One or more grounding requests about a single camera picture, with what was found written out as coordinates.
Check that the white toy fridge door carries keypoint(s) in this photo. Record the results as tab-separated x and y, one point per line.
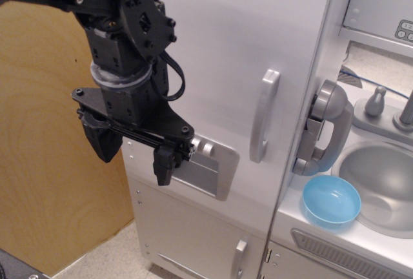
225	47

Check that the silver lower door handle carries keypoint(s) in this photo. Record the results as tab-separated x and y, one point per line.
236	271

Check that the grey toy faucet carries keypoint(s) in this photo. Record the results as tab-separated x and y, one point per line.
373	115

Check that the grey toy telephone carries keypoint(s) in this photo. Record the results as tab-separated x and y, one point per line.
326	130

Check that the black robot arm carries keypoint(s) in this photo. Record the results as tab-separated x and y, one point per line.
128	41

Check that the grey toy microwave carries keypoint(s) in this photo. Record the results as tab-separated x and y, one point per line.
384	24

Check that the white lower freezer door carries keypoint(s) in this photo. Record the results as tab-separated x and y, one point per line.
187	241

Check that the silver fridge door handle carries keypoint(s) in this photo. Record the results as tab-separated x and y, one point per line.
268	91

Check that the plywood board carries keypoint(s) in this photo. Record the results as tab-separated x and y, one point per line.
58	199

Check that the silver toy sink basin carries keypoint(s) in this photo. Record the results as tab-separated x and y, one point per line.
381	172

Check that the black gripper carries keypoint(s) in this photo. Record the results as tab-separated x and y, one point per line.
140	115

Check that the blue plastic bowl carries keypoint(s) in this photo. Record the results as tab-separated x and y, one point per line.
330	202

